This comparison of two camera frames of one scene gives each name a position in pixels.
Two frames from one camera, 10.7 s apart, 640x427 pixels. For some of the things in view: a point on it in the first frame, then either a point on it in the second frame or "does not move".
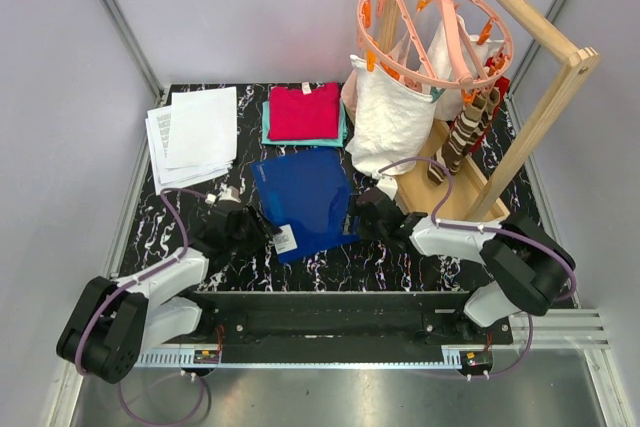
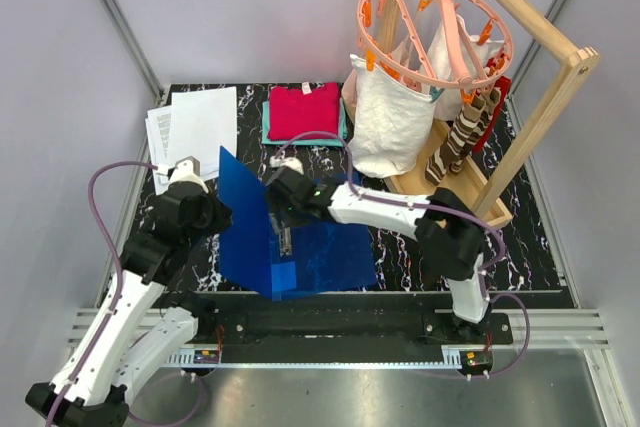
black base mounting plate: x=340 y=327 does not move
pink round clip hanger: x=434 y=31 does not move
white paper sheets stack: x=194 y=139 does not move
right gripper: x=346 y=226 to x=275 y=204
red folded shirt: x=303 y=113 does not move
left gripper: x=258 y=224 to x=224 y=215
